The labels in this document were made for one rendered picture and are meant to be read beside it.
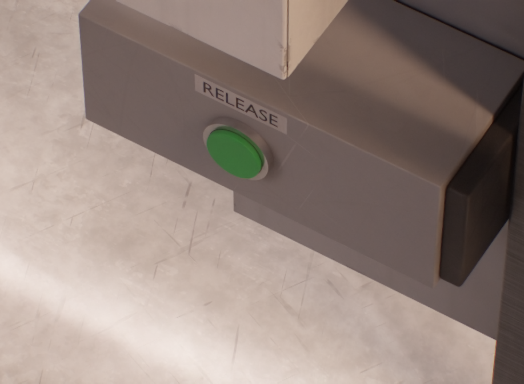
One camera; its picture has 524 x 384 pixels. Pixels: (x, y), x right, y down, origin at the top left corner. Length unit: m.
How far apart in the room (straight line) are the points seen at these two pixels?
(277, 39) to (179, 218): 1.63
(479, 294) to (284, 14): 0.42
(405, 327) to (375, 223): 1.35
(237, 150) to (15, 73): 1.53
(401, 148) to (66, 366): 1.38
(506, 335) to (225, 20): 0.36
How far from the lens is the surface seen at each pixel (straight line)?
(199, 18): 1.28
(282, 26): 1.25
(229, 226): 2.88
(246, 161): 1.48
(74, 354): 2.81
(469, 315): 1.66
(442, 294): 1.66
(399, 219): 1.46
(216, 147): 1.49
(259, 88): 1.46
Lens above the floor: 2.32
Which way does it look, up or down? 53 degrees down
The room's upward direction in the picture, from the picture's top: straight up
